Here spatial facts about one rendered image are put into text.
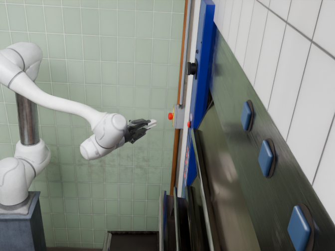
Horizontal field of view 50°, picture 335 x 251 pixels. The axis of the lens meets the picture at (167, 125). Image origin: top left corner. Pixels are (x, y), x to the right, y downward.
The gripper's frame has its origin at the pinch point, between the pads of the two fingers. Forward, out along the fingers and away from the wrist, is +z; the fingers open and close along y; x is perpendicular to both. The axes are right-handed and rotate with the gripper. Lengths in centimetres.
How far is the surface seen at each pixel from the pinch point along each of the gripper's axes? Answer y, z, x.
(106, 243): 29, -50, 27
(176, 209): -1, -39, 54
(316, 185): -65, -79, 107
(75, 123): 24, -6, -62
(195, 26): -52, 11, 16
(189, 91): -20.6, 10.5, 15.5
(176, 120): -0.4, 13.1, 6.7
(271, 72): -70, -63, 91
